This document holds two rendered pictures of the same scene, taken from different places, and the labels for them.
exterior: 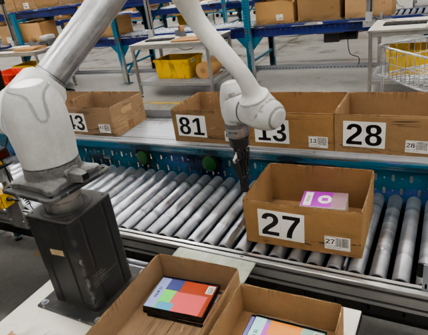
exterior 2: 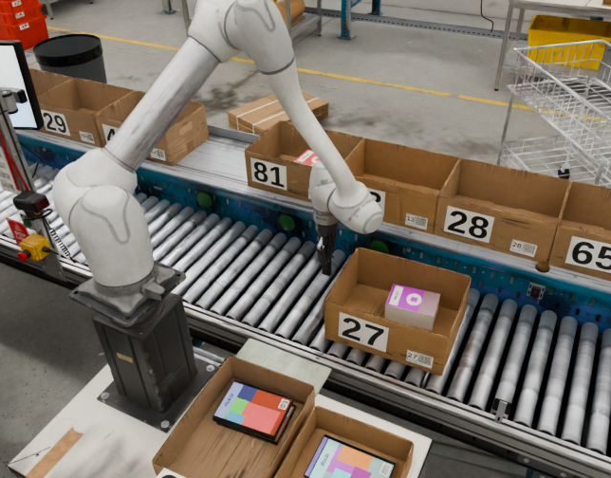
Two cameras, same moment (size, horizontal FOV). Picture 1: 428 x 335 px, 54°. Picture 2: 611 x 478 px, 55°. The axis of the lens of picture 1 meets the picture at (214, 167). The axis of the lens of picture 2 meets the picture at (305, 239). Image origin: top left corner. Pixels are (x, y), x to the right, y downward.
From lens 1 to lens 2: 54 cm
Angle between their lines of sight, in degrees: 13
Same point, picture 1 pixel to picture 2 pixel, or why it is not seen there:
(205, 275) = (279, 384)
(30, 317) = (89, 412)
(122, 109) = (181, 130)
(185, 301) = (257, 414)
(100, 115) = not seen: hidden behind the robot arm
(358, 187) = (452, 289)
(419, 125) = (529, 227)
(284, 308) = (358, 433)
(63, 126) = (142, 243)
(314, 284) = (389, 397)
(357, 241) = (440, 360)
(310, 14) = not seen: outside the picture
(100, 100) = not seen: hidden behind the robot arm
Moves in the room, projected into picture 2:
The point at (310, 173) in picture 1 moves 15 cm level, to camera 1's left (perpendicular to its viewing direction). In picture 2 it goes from (401, 266) to (358, 268)
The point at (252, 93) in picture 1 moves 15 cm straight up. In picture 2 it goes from (348, 194) to (349, 147)
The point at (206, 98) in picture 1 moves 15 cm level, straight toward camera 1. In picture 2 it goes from (287, 130) to (289, 147)
